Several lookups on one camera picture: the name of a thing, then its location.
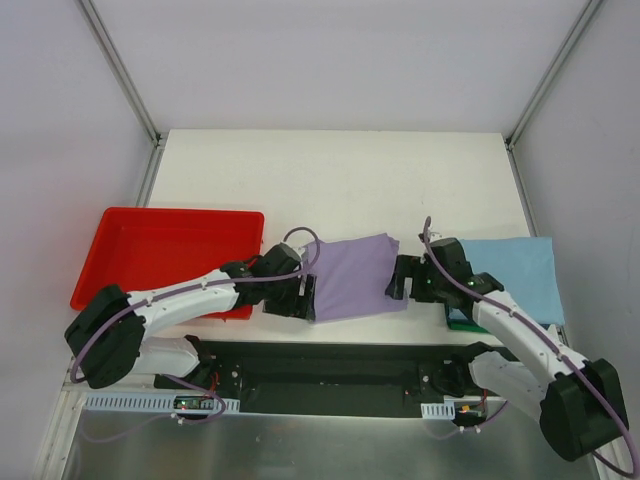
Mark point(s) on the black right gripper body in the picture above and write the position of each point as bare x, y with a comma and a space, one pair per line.
415, 279

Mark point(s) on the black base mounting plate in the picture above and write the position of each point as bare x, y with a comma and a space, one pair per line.
356, 380

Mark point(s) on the left perforated cable duct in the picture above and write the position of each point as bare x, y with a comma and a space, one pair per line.
159, 403

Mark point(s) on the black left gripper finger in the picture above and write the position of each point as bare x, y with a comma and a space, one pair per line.
307, 286
305, 308

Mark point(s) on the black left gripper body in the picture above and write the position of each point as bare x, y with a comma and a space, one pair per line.
293, 304

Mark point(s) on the right aluminium frame post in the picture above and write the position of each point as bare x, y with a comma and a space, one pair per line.
566, 49

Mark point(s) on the perforated cable duct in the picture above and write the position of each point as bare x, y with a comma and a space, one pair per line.
159, 403
438, 411

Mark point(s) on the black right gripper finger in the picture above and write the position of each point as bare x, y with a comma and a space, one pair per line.
408, 266
397, 289

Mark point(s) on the right perforated cable duct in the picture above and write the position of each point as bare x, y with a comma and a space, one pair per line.
438, 411

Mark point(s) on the aluminium frame post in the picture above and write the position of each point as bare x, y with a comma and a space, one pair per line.
109, 50
566, 49

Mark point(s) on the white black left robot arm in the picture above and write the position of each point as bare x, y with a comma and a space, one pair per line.
116, 333

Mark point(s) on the green folded t shirt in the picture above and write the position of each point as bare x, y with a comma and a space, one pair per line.
456, 321

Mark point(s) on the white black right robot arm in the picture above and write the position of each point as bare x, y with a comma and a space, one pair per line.
577, 403

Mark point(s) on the left aluminium frame post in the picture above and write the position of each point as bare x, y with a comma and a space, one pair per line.
109, 50

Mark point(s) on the lilac t shirt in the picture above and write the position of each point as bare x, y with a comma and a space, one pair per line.
351, 278

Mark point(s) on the red plastic tray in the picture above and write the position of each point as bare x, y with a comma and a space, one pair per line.
144, 248

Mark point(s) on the light blue folded t shirt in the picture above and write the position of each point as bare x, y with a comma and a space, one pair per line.
526, 268

